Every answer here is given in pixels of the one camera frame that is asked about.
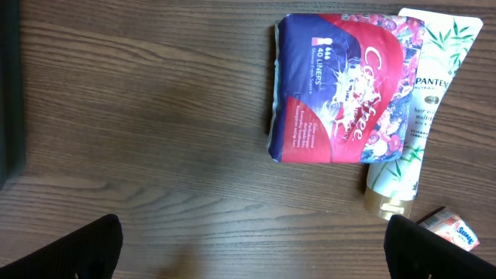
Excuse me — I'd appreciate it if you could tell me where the small orange juice carton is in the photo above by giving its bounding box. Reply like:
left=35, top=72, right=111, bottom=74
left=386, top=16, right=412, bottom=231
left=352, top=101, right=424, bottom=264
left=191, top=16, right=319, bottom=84
left=417, top=207, right=480, bottom=251

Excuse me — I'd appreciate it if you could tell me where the white tube gold cap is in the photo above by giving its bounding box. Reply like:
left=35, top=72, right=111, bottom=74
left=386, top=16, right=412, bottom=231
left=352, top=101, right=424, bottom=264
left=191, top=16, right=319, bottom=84
left=364, top=8, right=483, bottom=220

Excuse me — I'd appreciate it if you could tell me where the grey plastic basket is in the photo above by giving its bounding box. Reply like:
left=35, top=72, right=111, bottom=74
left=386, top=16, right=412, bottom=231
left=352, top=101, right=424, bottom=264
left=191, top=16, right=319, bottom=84
left=1, top=0, right=26, bottom=184

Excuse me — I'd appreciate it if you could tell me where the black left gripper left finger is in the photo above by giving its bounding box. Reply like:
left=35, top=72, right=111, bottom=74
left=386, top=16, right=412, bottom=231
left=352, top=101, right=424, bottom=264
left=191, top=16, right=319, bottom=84
left=1, top=214, right=123, bottom=279

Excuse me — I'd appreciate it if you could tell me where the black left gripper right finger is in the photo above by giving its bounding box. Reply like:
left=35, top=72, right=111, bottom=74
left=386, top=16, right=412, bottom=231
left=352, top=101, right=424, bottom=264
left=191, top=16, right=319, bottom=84
left=384, top=215, right=495, bottom=279

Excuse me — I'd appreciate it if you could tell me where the red purple pouch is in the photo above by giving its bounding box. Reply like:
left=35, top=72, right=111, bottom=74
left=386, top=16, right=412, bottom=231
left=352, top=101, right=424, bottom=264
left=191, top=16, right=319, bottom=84
left=267, top=13, right=425, bottom=164

